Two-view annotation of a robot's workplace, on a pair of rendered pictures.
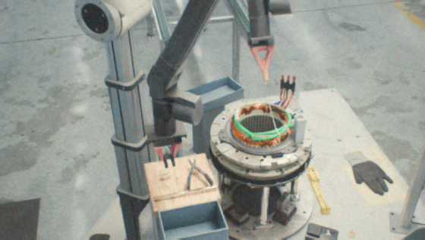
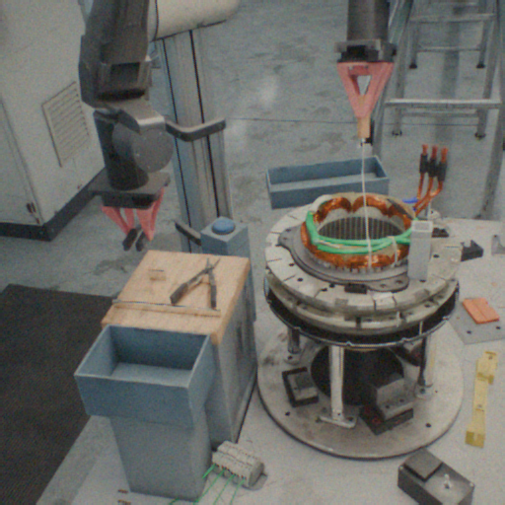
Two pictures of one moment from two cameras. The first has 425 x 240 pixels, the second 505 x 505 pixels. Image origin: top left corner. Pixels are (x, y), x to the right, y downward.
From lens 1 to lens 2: 0.70 m
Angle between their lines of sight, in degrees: 24
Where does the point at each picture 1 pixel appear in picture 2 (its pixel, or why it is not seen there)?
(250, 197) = (347, 366)
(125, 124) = (187, 198)
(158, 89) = (88, 86)
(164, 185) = (149, 288)
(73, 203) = not seen: hidden behind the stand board
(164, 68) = (92, 42)
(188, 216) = (160, 348)
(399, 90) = not seen: outside the picture
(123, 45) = (179, 60)
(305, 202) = (440, 407)
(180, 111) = (120, 137)
